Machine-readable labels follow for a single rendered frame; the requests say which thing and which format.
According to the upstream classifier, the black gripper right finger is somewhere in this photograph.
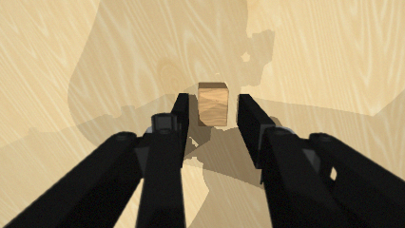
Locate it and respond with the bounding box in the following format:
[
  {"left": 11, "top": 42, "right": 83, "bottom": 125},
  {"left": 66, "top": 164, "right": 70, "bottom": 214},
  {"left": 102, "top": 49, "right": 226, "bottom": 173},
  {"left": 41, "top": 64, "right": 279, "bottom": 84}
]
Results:
[{"left": 237, "top": 94, "right": 405, "bottom": 228}]

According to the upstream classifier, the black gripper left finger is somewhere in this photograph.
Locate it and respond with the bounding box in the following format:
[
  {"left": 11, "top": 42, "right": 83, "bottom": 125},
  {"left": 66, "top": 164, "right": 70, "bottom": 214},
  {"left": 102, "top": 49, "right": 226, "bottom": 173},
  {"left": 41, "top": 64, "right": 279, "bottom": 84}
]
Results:
[{"left": 3, "top": 93, "right": 189, "bottom": 228}]

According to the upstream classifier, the light brown wooden block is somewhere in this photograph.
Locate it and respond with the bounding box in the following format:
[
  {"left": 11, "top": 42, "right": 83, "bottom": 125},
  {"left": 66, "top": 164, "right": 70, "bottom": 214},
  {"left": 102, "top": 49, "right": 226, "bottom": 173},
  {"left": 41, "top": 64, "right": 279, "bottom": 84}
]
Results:
[{"left": 198, "top": 82, "right": 229, "bottom": 126}]

